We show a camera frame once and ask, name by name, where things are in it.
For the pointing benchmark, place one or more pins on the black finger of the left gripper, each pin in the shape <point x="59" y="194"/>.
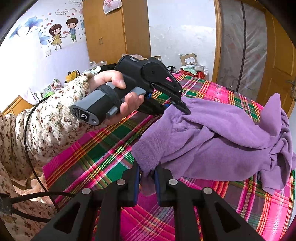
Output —
<point x="152" y="108"/>
<point x="181" y="106"/>

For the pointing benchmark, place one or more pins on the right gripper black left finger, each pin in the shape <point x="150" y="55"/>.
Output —
<point x="118" y="194"/>

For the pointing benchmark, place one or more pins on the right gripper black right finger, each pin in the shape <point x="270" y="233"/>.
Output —
<point x="183" y="199"/>

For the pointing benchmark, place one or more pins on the purple fleece garment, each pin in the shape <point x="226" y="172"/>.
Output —
<point x="218" y="142"/>

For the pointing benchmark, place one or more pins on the floral sleeve left forearm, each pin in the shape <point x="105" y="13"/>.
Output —
<point x="44" y="132"/>

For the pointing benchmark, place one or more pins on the person's left hand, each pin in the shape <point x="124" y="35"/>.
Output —
<point x="132" y="101"/>

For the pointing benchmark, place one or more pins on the red gift box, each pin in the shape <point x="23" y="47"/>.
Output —
<point x="200" y="75"/>

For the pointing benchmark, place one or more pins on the pink plaid bed sheet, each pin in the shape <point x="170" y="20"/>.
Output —
<point x="100" y="158"/>

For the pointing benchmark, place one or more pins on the brown cardboard box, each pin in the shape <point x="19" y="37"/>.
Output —
<point x="188" y="59"/>

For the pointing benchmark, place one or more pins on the wooden wardrobe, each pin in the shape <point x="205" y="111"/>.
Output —
<point x="122" y="31"/>

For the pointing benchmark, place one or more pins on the white poster on wardrobe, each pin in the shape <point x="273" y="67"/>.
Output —
<point x="111" y="5"/>

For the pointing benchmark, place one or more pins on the wooden door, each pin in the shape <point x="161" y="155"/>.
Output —
<point x="279" y="71"/>

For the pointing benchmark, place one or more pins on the cartoon couple wall sticker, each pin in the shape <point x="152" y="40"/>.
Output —
<point x="57" y="34"/>

